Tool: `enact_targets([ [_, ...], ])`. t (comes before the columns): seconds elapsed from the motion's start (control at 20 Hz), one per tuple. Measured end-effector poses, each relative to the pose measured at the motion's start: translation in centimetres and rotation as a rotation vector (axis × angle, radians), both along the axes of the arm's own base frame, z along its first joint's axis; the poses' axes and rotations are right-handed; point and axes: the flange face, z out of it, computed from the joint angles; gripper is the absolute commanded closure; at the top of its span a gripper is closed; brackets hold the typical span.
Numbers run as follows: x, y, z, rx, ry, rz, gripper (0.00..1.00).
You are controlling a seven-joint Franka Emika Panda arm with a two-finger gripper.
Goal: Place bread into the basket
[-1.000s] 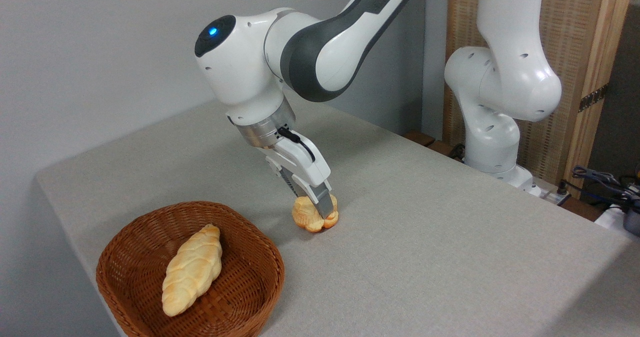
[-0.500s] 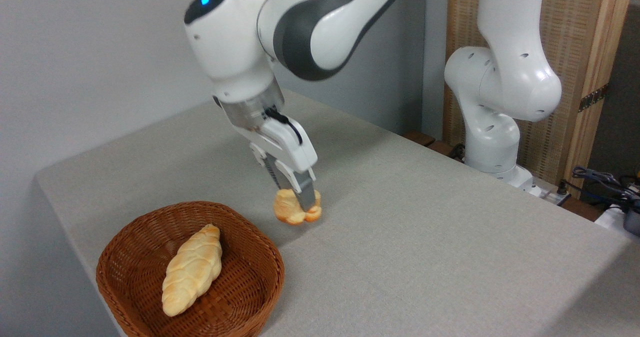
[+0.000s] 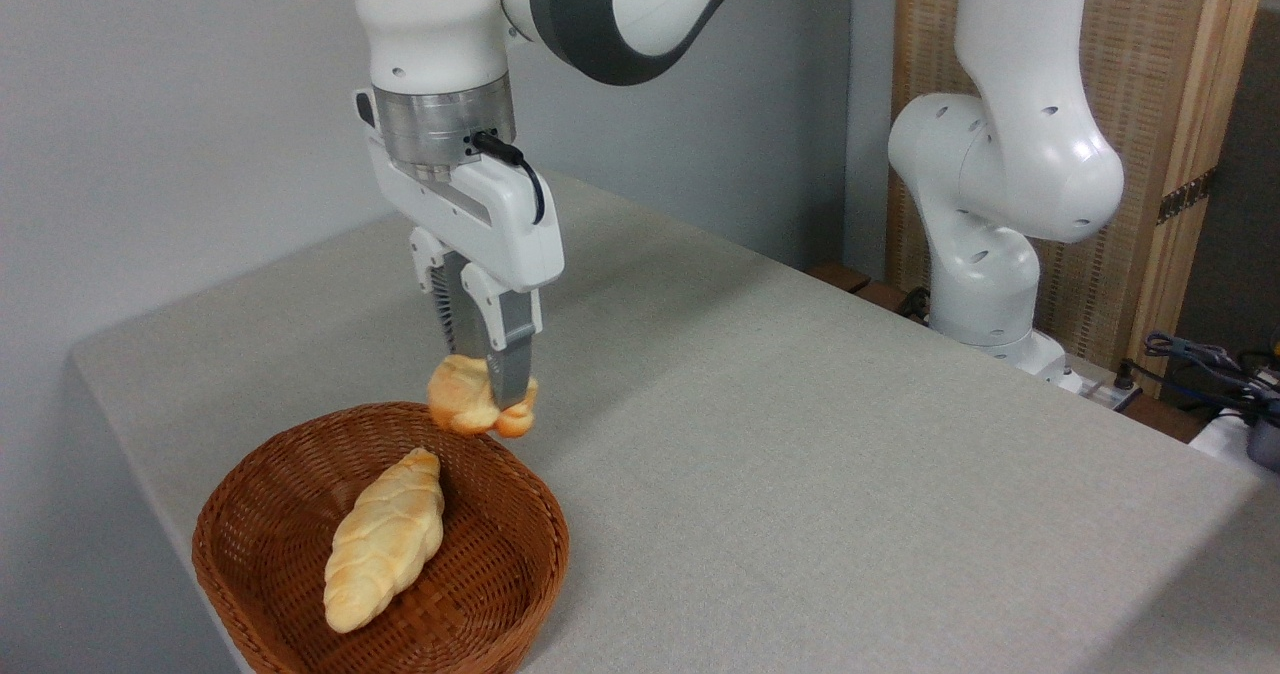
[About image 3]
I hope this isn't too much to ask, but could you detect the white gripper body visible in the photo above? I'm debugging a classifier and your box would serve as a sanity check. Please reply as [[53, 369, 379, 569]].
[[352, 89, 565, 294]]

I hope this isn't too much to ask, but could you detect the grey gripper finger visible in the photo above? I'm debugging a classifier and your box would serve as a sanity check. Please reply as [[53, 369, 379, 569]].
[[407, 225, 471, 357], [459, 261, 545, 411]]

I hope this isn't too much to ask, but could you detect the round bread roll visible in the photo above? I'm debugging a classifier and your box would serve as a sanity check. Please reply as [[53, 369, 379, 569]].
[[426, 353, 540, 440]]

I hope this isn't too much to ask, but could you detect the brown wicker basket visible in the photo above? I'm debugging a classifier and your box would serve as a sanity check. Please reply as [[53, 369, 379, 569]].
[[191, 401, 571, 674]]

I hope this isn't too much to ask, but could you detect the long braided bread loaf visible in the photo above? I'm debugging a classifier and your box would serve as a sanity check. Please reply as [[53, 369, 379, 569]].
[[322, 446, 447, 635]]

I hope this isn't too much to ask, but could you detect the wooden woven screen panel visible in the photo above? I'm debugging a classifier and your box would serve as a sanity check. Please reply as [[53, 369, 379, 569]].
[[887, 0, 1271, 397]]

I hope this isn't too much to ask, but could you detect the metal screen hinge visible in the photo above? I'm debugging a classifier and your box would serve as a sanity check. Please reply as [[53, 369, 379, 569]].
[[1156, 165, 1220, 226]]

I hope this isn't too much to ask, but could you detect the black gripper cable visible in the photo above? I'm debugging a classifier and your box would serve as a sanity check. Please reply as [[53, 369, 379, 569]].
[[470, 130, 547, 228]]

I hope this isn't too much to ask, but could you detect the black cable bundle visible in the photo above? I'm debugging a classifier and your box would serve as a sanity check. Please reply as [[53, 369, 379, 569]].
[[1118, 330, 1280, 427]]

